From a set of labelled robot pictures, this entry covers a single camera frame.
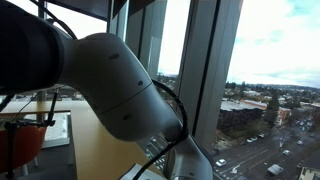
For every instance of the grey window mullion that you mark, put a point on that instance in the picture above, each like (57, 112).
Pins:
(206, 66)

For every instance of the white printed sheet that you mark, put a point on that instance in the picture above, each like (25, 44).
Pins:
(58, 130)

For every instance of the orange chair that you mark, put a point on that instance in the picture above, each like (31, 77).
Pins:
(28, 143)

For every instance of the black camera stand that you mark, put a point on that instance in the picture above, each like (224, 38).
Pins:
(11, 150)

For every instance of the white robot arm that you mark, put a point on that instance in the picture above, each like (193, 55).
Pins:
(100, 83)

